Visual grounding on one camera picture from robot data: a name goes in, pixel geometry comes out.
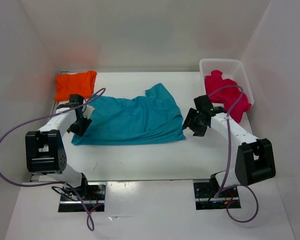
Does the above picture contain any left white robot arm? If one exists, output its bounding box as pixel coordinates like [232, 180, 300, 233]
[25, 94, 92, 200]

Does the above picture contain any white plastic basket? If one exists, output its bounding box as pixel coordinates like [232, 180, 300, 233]
[199, 58, 255, 106]

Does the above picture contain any pink t shirt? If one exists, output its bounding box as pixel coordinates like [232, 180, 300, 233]
[204, 70, 252, 124]

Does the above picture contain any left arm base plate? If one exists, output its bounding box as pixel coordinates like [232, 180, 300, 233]
[52, 182, 106, 213]

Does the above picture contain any orange t shirt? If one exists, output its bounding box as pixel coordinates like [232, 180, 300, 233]
[54, 70, 97, 102]

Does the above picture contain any purple cable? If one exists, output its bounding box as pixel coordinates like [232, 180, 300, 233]
[206, 85, 260, 223]
[0, 87, 107, 231]

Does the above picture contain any teal t shirt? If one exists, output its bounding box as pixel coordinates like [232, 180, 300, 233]
[71, 83, 186, 146]

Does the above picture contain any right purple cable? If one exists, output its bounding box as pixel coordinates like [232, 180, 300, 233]
[206, 85, 260, 223]

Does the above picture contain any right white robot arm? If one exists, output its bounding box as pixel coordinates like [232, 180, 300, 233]
[182, 95, 276, 197]

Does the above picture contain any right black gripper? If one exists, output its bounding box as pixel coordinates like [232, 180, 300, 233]
[182, 107, 208, 138]

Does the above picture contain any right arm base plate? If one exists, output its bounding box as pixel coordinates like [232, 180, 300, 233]
[193, 179, 241, 210]

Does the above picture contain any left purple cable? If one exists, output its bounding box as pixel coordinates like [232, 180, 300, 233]
[0, 87, 107, 231]

